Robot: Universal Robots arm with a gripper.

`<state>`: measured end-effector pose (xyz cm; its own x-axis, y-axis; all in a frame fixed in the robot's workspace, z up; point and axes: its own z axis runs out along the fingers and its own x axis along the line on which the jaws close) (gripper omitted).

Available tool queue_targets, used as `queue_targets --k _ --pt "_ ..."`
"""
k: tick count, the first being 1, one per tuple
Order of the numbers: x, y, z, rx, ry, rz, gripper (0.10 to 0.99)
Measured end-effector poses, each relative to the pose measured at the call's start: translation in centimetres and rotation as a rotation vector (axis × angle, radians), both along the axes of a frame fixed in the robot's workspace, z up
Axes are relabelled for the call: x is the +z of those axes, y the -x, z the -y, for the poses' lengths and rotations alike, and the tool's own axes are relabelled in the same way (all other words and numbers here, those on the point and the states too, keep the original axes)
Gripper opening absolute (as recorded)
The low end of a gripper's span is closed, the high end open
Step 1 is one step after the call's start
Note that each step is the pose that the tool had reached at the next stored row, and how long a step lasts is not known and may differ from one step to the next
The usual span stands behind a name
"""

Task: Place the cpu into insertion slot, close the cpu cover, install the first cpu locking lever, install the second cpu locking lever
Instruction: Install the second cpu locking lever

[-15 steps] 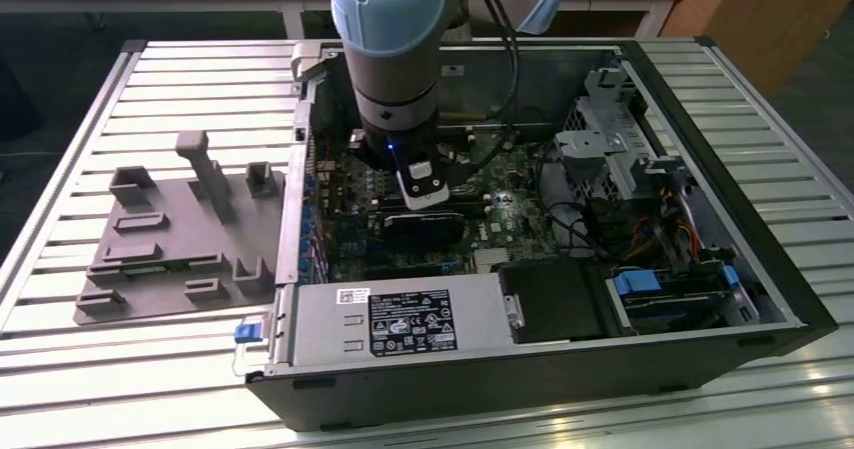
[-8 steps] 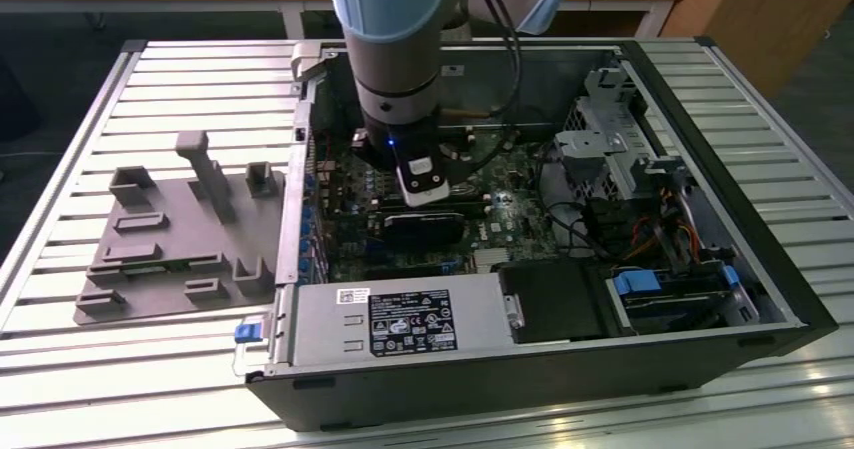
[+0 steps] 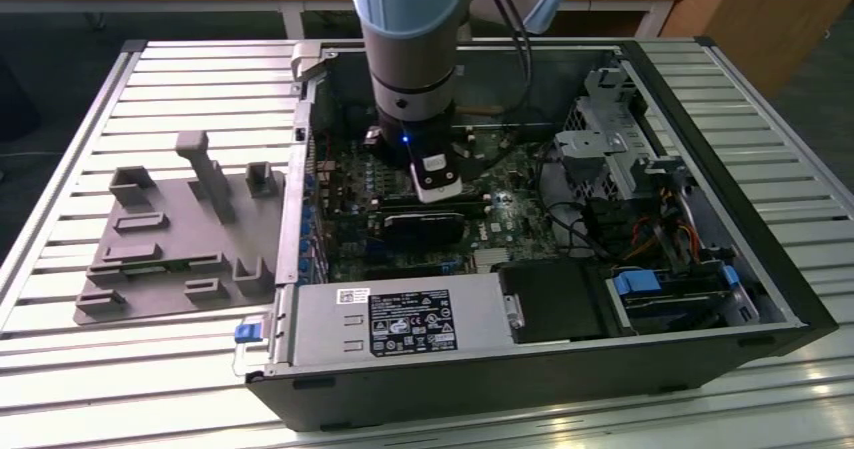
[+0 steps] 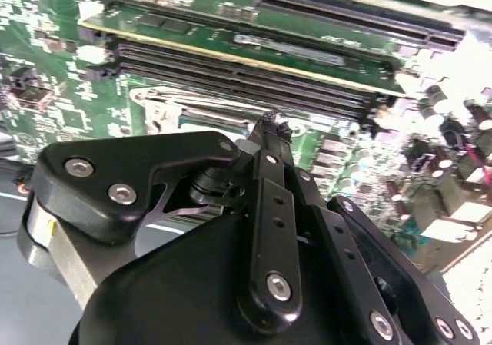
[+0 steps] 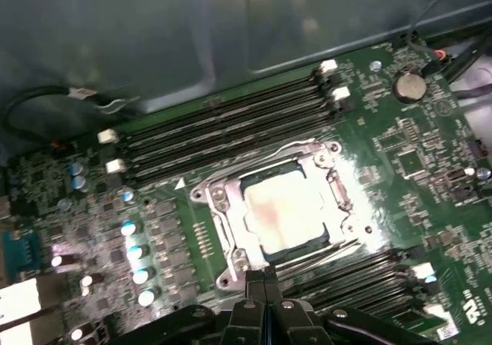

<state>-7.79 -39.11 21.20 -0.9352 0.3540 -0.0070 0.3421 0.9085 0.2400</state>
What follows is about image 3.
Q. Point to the metal disk bay cage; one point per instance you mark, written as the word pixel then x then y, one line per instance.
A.
pixel 590 144

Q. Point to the small silver chipset heatsink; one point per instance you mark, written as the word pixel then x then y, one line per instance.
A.
pixel 492 259

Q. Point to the black graphics card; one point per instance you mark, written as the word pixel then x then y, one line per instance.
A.
pixel 423 229

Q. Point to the green RAM stick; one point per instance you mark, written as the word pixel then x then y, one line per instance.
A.
pixel 153 269

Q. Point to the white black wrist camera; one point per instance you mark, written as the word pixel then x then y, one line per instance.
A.
pixel 435 179

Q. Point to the green motherboard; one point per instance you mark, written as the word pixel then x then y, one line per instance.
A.
pixel 350 264

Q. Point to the blue plastic case latch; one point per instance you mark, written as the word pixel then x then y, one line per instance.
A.
pixel 247 331

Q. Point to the brown wooden cabinet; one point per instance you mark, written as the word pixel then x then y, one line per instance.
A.
pixel 767 19

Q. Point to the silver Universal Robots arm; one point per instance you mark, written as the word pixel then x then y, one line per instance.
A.
pixel 410 69

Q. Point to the black RAM slot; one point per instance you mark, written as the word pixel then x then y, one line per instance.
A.
pixel 394 202
pixel 430 206
pixel 394 198
pixel 430 210

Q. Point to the grey parts rack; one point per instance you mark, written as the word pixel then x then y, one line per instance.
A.
pixel 173 229

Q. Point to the black grey PC case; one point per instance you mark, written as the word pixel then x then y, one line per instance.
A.
pixel 467 399

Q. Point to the black plastic drive cover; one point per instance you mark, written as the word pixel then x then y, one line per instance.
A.
pixel 554 299

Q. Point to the hard disk in blue carrier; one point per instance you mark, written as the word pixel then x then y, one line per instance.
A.
pixel 636 281

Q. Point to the grey power supply unit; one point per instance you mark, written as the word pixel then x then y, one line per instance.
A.
pixel 320 329

